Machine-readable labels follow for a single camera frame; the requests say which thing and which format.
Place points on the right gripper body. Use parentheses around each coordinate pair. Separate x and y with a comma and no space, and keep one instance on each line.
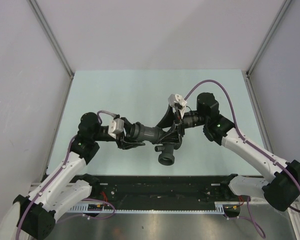
(180,120)

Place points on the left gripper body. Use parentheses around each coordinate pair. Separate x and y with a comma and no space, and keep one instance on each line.
(125,126)

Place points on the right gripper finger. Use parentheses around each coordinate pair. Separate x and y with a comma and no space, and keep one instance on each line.
(167,119)
(170,137)

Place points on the large grey pipe adapter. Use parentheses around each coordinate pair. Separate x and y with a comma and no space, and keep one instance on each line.
(146,132)

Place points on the grey pipe tee fitting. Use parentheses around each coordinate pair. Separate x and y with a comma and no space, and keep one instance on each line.
(166,156)

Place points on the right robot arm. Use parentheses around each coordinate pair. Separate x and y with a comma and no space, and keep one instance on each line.
(280,185)

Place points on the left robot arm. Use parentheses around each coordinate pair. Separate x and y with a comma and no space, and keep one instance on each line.
(41,209)

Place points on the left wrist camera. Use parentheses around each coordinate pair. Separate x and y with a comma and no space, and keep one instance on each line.
(116,127)

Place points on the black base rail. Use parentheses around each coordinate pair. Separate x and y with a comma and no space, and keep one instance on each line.
(168,192)

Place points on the white slotted cable duct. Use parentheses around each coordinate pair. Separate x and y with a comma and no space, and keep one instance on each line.
(99,208)

